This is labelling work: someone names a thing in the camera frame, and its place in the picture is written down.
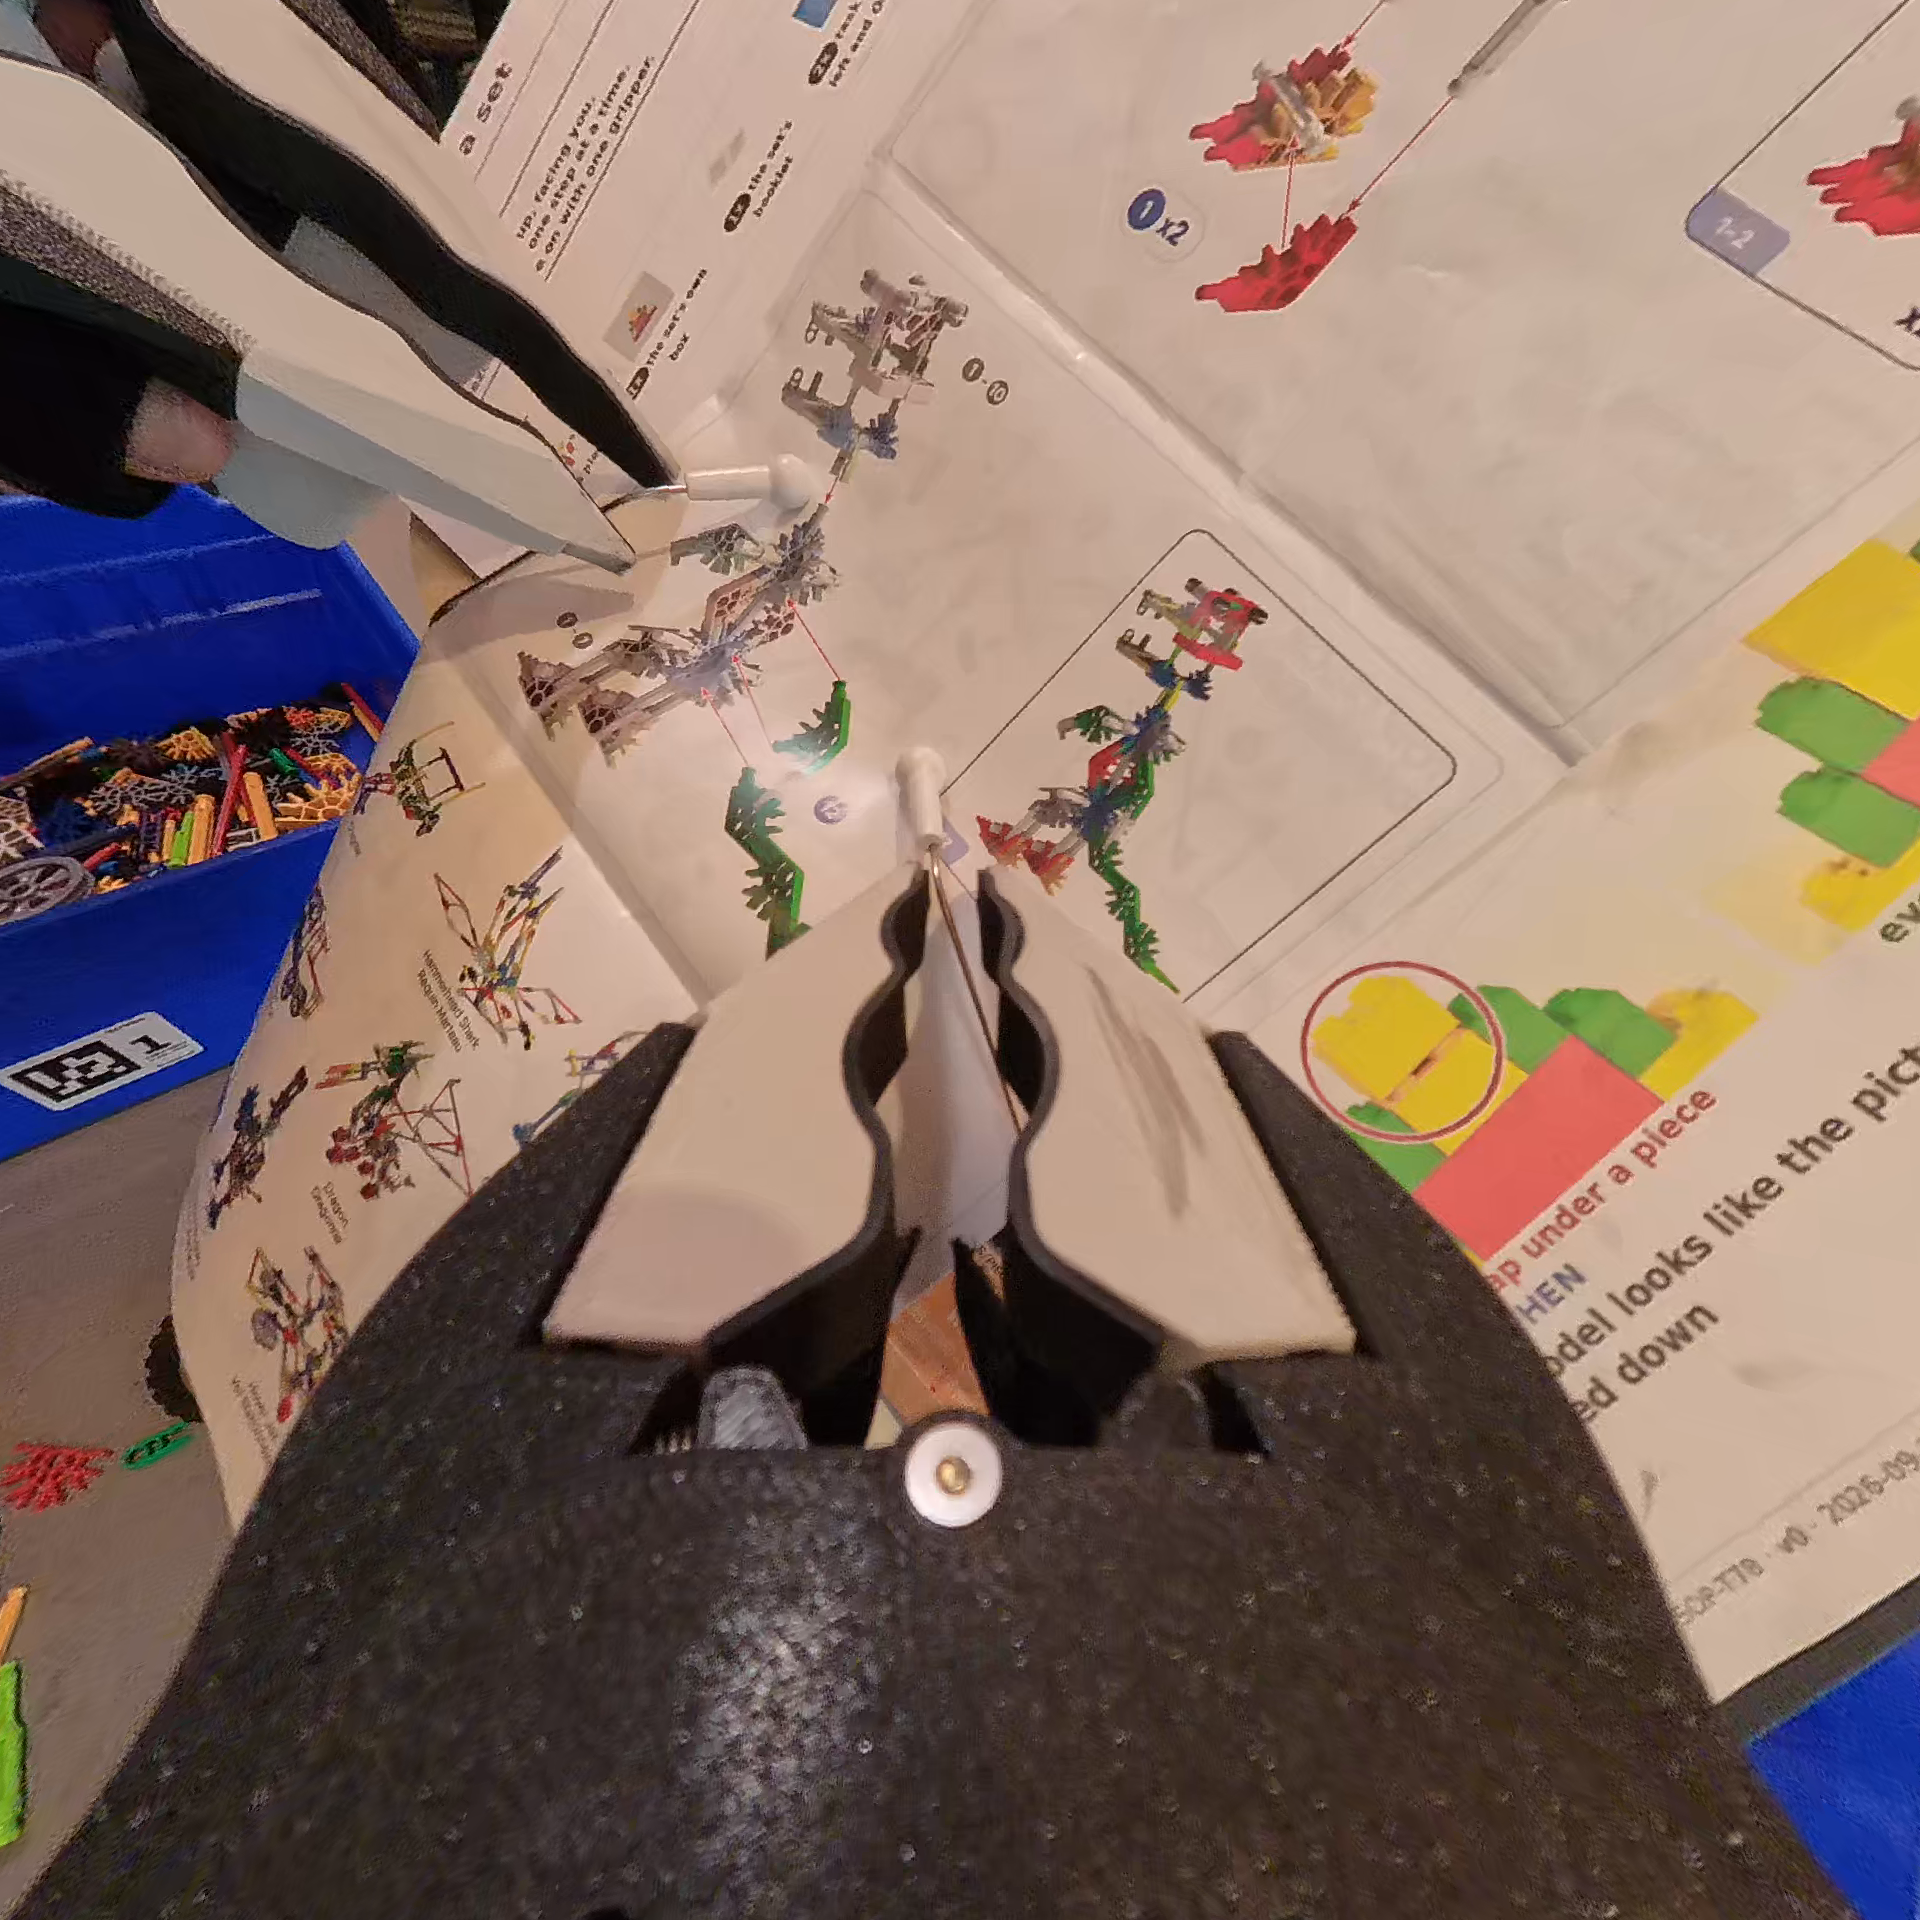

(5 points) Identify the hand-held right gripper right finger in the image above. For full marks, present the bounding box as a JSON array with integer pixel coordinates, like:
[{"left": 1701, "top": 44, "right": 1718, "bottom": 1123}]
[{"left": 957, "top": 867, "right": 1361, "bottom": 1444}]

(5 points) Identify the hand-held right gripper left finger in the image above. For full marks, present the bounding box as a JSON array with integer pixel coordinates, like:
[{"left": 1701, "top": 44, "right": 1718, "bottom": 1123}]
[{"left": 540, "top": 867, "right": 934, "bottom": 1444}]

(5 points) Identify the person's left hand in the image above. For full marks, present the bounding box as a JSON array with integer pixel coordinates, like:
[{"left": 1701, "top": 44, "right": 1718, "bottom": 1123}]
[{"left": 123, "top": 380, "right": 236, "bottom": 490}]

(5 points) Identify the toy instruction sheet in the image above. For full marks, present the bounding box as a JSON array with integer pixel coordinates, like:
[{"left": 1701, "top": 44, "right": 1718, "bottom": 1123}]
[{"left": 167, "top": 0, "right": 1920, "bottom": 1522}]

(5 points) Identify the blue plastic bin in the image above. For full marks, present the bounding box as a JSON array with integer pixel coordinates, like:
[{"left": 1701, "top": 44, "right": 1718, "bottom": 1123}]
[{"left": 0, "top": 490, "right": 423, "bottom": 1164}]

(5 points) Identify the pile of building toy pieces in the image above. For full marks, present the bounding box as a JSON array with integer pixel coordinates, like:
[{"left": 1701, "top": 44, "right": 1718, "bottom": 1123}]
[{"left": 0, "top": 688, "right": 388, "bottom": 924}]

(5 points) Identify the laminated instruction card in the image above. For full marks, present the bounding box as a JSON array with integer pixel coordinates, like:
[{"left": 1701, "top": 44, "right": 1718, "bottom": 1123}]
[{"left": 440, "top": 0, "right": 1920, "bottom": 1704}]

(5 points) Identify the red connector piece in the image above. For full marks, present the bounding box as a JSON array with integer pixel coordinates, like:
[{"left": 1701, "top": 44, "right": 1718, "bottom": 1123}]
[{"left": 0, "top": 1441, "right": 117, "bottom": 1513}]

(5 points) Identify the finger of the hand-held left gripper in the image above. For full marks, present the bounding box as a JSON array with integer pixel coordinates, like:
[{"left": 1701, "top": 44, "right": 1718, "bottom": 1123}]
[
  {"left": 0, "top": 61, "right": 641, "bottom": 572},
  {"left": 111, "top": 0, "right": 681, "bottom": 493}
]

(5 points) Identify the blue flat object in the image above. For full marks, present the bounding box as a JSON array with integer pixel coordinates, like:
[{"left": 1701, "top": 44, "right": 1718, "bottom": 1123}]
[{"left": 1744, "top": 1634, "right": 1920, "bottom": 1920}]

